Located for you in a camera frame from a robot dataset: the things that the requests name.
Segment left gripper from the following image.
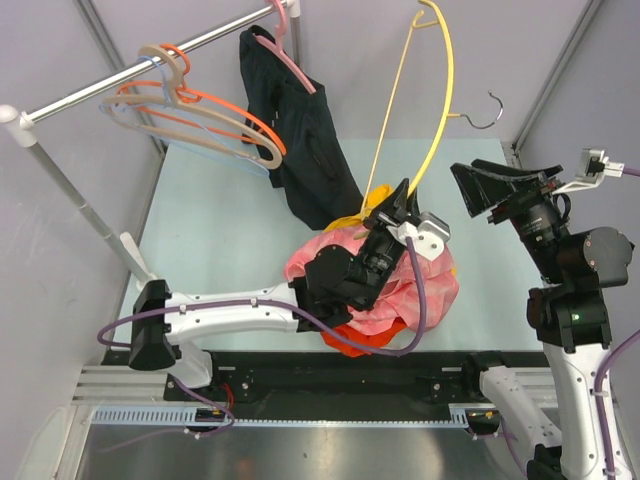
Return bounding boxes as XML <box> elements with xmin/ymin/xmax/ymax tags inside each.
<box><xmin>352</xmin><ymin>180</ymin><xmax>420</xmax><ymax>311</ymax></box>

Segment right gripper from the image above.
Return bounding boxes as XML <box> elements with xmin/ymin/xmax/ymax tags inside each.
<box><xmin>450</xmin><ymin>157</ymin><xmax>567</xmax><ymax>280</ymax></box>

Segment pink patterned shorts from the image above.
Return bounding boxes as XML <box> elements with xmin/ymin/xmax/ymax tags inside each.
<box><xmin>283</xmin><ymin>230</ymin><xmax>461</xmax><ymax>337</ymax></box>

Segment yellow hanger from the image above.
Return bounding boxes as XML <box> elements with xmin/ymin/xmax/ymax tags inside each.
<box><xmin>351</xmin><ymin>0</ymin><xmax>504</xmax><ymax>240</ymax></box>

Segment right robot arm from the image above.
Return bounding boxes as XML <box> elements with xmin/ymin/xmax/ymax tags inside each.
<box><xmin>450</xmin><ymin>159</ymin><xmax>634</xmax><ymax>479</ymax></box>

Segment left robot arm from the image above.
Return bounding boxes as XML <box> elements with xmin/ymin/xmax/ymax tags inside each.
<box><xmin>128</xmin><ymin>179</ymin><xmax>422</xmax><ymax>400</ymax></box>

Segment yellow shorts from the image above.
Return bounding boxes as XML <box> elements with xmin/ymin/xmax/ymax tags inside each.
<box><xmin>324</xmin><ymin>183</ymin><xmax>459</xmax><ymax>277</ymax></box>

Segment dark navy shorts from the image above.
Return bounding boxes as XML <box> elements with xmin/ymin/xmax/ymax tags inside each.
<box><xmin>239</xmin><ymin>25</ymin><xmax>363</xmax><ymax>231</ymax></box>

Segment beige hanger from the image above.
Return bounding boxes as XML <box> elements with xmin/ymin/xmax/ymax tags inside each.
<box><xmin>101</xmin><ymin>43</ymin><xmax>284</xmax><ymax>171</ymax></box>

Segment orange shorts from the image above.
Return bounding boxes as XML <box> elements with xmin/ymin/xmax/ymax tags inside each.
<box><xmin>321</xmin><ymin>317</ymin><xmax>407</xmax><ymax>358</ymax></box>

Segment pink hanger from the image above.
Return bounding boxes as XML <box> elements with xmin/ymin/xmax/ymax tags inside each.
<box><xmin>250</xmin><ymin>0</ymin><xmax>317</xmax><ymax>95</ymax></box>

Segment orange hanger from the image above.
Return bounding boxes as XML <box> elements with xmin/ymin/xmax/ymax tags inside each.
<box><xmin>118</xmin><ymin>43</ymin><xmax>288</xmax><ymax>156</ymax></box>

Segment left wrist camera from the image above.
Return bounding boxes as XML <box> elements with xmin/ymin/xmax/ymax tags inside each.
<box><xmin>388</xmin><ymin>211</ymin><xmax>451</xmax><ymax>261</ymax></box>

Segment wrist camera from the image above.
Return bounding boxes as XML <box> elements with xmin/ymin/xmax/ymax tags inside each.
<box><xmin>388</xmin><ymin>211</ymin><xmax>451</xmax><ymax>261</ymax></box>
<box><xmin>554</xmin><ymin>148</ymin><xmax>624</xmax><ymax>194</ymax></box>

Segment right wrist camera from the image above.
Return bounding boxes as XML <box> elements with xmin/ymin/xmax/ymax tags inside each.
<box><xmin>554</xmin><ymin>148</ymin><xmax>624</xmax><ymax>194</ymax></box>

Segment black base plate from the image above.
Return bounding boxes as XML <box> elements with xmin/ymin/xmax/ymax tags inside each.
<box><xmin>99</xmin><ymin>349</ymin><xmax>551</xmax><ymax>431</ymax></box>

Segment blue wire hanger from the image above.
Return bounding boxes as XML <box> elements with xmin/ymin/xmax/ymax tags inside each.
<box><xmin>98</xmin><ymin>55</ymin><xmax>271</xmax><ymax>178</ymax></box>

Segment white cable duct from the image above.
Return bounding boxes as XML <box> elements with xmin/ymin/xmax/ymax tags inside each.
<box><xmin>89</xmin><ymin>403</ymin><xmax>506</xmax><ymax>429</ymax></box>

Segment metal clothes rail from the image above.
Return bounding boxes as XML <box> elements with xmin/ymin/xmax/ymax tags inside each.
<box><xmin>1</xmin><ymin>5</ymin><xmax>277</xmax><ymax>139</ymax></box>

